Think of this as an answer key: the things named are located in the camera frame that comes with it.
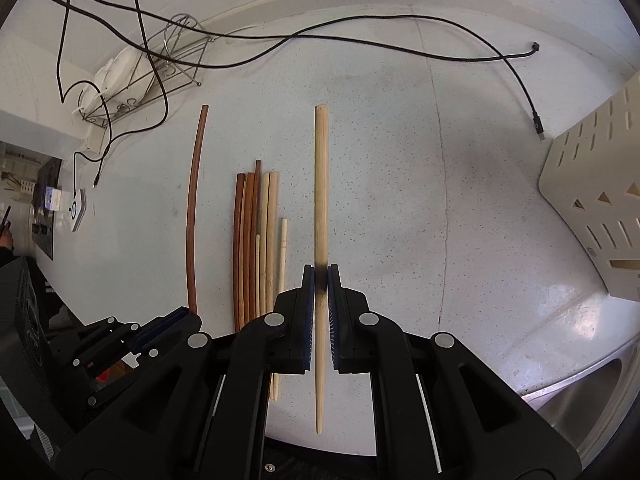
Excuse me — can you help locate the cream plastic utensil holder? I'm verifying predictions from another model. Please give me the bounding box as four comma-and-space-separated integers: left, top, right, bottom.
538, 71, 640, 304

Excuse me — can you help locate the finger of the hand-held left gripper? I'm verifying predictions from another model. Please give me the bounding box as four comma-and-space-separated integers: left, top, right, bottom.
51, 308, 202, 409

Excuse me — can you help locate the white dish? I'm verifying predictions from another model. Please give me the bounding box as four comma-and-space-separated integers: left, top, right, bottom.
77, 47, 152, 117

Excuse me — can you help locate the long light bamboo chopstick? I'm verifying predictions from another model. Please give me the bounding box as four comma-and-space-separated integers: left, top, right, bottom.
313, 104, 332, 434

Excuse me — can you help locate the black cable on counter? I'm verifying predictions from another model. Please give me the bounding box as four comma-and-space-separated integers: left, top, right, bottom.
27, 0, 548, 143

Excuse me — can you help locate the metal wire rack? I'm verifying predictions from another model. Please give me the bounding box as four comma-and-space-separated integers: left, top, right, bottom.
80, 14, 213, 128

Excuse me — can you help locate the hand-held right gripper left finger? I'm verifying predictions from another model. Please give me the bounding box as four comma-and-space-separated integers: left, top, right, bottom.
54, 264, 317, 480

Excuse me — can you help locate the stainless steel sink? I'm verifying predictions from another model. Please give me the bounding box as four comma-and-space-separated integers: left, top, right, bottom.
520, 305, 640, 463

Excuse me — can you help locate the small white device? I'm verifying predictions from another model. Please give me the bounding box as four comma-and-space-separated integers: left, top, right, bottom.
66, 189, 89, 233

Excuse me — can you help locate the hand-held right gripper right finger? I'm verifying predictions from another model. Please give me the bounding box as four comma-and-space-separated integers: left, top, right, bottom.
326, 264, 585, 480

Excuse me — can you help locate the long dark brown chopstick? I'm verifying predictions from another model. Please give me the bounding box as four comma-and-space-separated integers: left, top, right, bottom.
186, 104, 210, 317

